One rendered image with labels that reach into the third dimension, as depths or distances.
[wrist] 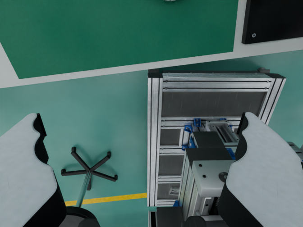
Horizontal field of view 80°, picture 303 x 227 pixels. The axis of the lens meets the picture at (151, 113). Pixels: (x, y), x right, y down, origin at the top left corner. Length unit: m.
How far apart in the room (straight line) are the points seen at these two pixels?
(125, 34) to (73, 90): 1.01
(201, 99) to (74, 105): 0.94
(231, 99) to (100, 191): 1.57
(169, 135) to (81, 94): 0.72
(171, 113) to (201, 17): 0.81
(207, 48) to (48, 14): 0.41
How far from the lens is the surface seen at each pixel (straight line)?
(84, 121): 1.58
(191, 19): 0.53
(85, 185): 1.74
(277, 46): 0.64
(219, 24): 0.55
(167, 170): 1.59
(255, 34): 0.57
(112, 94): 1.41
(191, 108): 1.24
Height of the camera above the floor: 1.26
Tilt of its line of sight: 60 degrees down
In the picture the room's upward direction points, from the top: 176 degrees clockwise
